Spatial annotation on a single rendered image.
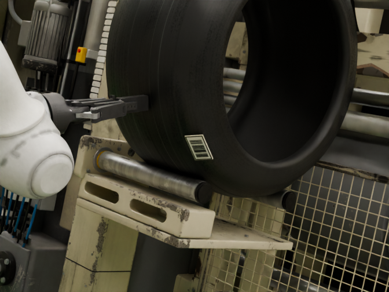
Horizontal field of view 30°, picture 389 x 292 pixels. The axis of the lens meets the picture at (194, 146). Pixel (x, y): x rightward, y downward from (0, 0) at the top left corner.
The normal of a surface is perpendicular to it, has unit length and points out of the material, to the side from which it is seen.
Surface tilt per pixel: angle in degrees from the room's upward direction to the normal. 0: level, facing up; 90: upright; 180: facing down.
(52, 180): 107
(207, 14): 80
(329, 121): 66
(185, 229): 90
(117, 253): 90
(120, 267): 90
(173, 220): 90
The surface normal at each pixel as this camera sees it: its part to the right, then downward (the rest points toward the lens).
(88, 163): 0.68, 0.18
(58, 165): 0.65, 0.53
